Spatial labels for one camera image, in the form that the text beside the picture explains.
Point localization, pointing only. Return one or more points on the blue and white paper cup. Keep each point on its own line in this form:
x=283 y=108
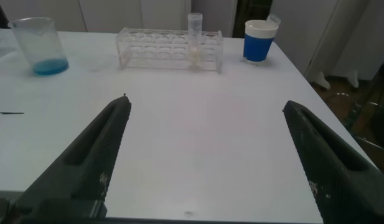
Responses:
x=257 y=46

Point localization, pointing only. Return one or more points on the clear plastic test tube rack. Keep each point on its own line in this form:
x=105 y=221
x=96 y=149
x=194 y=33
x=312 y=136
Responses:
x=154 y=49

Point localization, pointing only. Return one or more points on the clear plastic test tube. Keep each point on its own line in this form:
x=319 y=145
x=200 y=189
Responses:
x=273 y=19

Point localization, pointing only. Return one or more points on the test tube with pale liquid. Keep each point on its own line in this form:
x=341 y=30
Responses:
x=194 y=40

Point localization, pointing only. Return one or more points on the clear beaker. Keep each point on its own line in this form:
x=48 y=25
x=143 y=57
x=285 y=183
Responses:
x=42 y=49

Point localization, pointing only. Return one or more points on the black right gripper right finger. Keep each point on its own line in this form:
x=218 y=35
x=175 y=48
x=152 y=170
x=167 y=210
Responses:
x=335 y=174

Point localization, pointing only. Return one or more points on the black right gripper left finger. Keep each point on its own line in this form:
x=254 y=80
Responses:
x=86 y=174

